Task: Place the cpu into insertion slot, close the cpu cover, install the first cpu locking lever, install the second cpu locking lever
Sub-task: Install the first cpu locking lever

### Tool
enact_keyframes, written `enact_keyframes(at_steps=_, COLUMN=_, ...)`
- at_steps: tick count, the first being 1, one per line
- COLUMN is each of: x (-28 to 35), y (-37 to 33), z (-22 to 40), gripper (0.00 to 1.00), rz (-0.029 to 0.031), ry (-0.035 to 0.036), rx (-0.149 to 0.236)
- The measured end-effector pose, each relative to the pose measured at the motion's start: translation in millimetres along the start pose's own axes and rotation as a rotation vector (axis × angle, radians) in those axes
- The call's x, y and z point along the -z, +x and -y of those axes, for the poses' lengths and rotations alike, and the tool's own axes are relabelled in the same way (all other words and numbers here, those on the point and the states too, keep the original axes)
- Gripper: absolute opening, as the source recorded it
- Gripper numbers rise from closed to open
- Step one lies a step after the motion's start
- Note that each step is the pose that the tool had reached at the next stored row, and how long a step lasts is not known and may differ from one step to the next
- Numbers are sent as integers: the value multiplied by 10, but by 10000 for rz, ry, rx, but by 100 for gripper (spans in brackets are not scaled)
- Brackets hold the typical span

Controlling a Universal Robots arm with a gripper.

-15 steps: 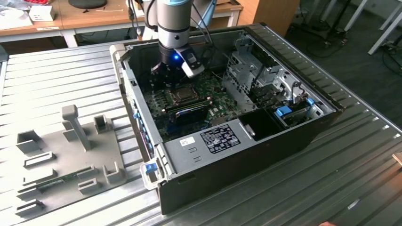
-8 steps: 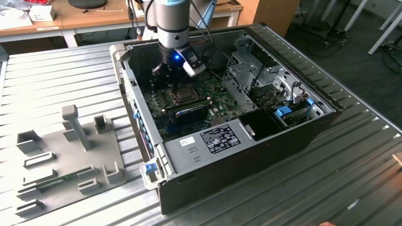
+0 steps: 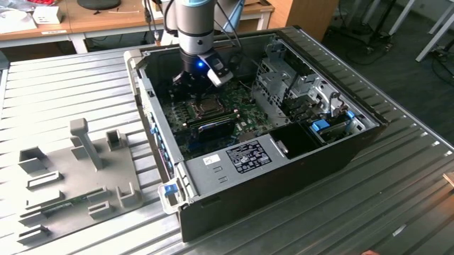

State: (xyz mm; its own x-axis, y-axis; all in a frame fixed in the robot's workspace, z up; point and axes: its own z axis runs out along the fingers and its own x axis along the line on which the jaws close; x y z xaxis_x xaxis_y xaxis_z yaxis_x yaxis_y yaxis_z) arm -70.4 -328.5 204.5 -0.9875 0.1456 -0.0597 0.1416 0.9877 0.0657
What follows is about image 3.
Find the silver CPU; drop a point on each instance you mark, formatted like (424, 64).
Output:
(208, 105)

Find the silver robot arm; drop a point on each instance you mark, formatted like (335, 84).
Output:
(195, 26)

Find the CPU socket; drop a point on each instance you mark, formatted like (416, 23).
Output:
(193, 111)

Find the green RAM stick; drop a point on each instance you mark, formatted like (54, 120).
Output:
(212, 119)
(60, 205)

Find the green motherboard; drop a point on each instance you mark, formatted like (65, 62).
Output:
(248, 117)

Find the black graphics card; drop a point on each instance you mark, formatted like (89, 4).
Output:
(216, 131)

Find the black round pad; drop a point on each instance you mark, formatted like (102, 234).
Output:
(98, 3)

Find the wooden cabinet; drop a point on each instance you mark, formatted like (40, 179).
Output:
(308, 16)

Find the grey power supply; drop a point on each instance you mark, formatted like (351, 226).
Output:
(212, 175)

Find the hard disk in blue carrier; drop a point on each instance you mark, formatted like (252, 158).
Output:
(320, 126)

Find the white cardboard box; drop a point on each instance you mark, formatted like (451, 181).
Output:
(46, 15)

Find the red packet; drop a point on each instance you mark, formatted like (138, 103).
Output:
(42, 2)

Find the blue plastic drive latch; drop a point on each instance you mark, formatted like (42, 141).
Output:
(349, 114)

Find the white plastic bag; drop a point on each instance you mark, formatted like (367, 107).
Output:
(13, 21)

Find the grey parts rack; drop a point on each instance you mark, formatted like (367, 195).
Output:
(70, 172)

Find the black wheeled stand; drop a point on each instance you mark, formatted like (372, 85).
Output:
(380, 26)

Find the black grey PC case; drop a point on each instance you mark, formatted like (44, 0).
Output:
(248, 212)

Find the brown wooden board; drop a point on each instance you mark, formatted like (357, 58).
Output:
(448, 178)

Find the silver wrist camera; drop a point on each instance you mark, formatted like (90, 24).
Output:
(219, 77)

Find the wooden desk white frame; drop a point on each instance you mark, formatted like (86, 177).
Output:
(53, 27)
(116, 18)

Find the white table frame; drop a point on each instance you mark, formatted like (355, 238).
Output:
(435, 40)
(400, 17)

